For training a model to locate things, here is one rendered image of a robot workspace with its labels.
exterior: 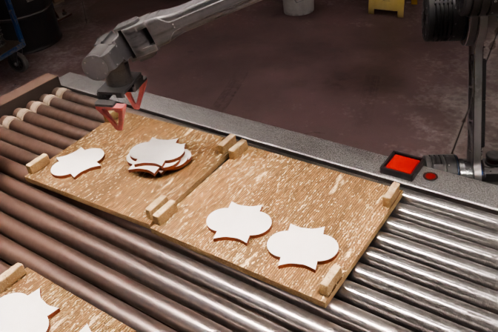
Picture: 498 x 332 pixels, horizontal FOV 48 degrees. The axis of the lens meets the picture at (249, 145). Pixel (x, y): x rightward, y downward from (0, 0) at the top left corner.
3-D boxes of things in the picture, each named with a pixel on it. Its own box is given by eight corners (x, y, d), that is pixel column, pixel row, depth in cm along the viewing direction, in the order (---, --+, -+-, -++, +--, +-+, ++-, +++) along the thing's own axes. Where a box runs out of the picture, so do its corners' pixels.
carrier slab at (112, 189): (123, 115, 163) (121, 110, 162) (241, 146, 143) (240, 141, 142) (26, 181, 139) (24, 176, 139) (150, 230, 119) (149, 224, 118)
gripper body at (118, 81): (143, 78, 131) (137, 50, 127) (124, 100, 123) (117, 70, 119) (118, 78, 133) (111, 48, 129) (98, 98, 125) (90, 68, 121)
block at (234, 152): (242, 147, 140) (241, 137, 138) (248, 148, 139) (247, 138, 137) (228, 158, 136) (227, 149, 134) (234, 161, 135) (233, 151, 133)
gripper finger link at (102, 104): (141, 120, 132) (133, 84, 126) (128, 136, 126) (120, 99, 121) (115, 118, 133) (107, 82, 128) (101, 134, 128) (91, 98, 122)
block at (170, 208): (172, 207, 122) (170, 198, 121) (178, 210, 121) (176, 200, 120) (153, 224, 118) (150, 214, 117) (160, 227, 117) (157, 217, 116)
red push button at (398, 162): (395, 158, 133) (395, 153, 132) (419, 165, 129) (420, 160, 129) (384, 172, 129) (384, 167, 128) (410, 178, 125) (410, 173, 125)
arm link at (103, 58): (160, 50, 123) (140, 14, 119) (144, 73, 113) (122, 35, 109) (115, 67, 127) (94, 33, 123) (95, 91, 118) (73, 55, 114)
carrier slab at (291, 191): (245, 150, 141) (244, 144, 141) (403, 196, 120) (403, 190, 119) (151, 233, 118) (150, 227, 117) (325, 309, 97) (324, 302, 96)
